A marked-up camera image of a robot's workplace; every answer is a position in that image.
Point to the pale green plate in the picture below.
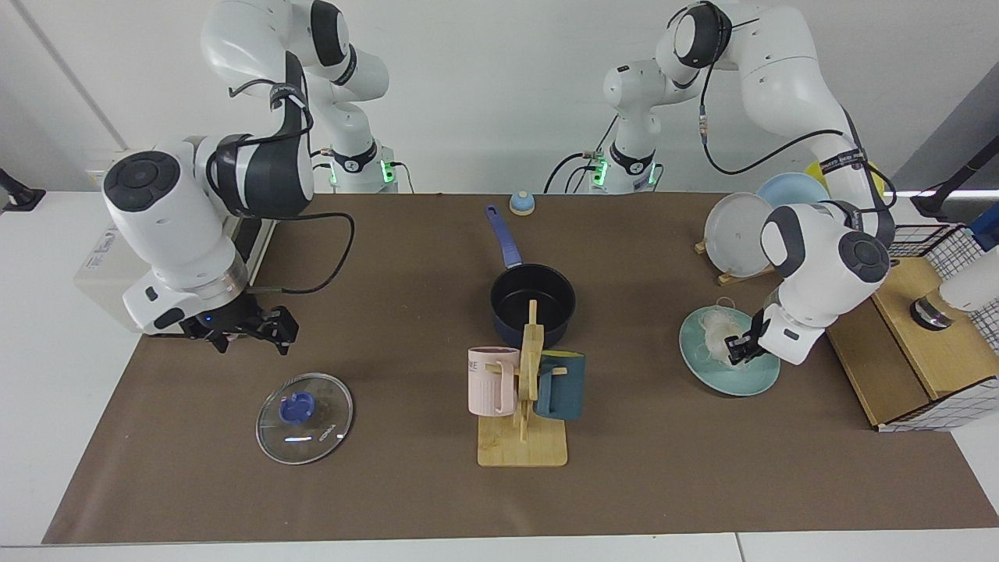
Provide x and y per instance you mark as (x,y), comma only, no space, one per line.
(741,378)

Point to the grey plate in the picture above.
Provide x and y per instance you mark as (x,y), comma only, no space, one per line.
(734,234)

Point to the small blue round thing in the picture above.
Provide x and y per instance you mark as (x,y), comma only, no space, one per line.
(522,204)

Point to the blue object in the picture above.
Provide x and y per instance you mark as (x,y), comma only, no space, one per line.
(987,230)

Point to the yellow plate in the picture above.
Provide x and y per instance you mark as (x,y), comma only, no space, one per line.
(874,181)

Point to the glass lid with blue knob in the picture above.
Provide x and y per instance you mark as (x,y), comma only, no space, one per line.
(304,421)

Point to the brown table cloth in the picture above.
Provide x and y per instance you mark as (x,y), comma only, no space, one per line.
(390,484)

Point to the wooden plate rack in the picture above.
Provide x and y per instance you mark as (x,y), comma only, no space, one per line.
(737,276)

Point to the light blue plate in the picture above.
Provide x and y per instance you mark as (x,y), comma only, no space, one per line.
(788,191)

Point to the white vermicelli bundle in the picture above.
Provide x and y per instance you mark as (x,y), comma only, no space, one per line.
(712,332)

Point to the black clamp stand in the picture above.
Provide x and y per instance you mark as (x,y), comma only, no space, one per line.
(19,195)

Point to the white wall socket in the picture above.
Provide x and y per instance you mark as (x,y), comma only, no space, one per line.
(97,173)

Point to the pale toaster oven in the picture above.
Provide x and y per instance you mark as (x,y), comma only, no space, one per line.
(101,281)

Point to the pink cup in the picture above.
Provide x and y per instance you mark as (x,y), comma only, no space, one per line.
(490,386)

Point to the black slanted stand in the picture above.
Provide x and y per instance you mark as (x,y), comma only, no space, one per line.
(960,183)

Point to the dark teal cup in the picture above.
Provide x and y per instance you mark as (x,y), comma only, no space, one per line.
(563,390)

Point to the wooden cup stand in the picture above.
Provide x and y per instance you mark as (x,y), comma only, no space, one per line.
(523,449)

